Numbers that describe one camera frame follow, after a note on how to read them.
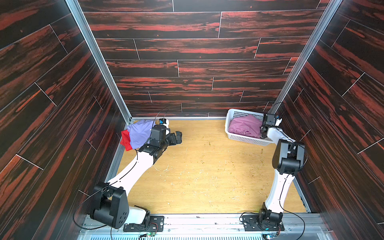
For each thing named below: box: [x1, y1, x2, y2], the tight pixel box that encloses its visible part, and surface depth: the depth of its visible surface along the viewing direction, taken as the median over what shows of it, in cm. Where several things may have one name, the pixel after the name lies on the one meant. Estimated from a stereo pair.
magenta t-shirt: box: [228, 114, 263, 139], surface depth 110 cm
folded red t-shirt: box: [120, 129, 133, 152], surface depth 105 cm
